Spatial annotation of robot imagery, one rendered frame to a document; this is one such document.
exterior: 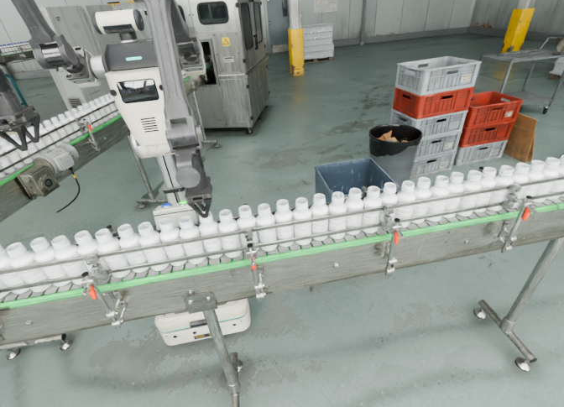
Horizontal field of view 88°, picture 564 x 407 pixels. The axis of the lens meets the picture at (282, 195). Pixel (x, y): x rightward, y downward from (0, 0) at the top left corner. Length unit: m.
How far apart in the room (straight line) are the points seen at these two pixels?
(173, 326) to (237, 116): 3.38
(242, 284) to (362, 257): 0.43
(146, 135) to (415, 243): 1.17
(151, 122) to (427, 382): 1.85
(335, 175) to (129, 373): 1.60
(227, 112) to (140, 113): 3.30
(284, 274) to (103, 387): 1.39
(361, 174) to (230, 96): 3.17
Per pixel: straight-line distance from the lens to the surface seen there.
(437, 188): 1.10
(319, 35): 10.30
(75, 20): 7.02
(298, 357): 1.90
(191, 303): 1.09
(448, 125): 3.43
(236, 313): 1.81
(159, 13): 0.86
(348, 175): 1.66
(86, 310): 1.18
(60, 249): 1.06
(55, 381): 2.33
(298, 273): 1.05
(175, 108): 0.78
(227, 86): 4.53
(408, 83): 3.20
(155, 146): 1.45
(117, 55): 1.46
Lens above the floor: 1.68
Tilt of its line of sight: 33 degrees down
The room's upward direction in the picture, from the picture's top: 5 degrees counter-clockwise
